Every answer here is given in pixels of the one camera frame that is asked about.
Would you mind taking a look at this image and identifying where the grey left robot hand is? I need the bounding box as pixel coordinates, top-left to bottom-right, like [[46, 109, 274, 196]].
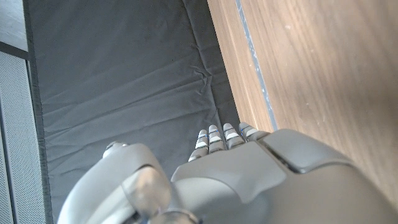
[[57, 122, 398, 224]]

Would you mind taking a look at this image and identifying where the white perforated panel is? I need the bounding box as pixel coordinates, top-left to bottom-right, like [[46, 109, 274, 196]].
[[0, 51, 47, 224]]

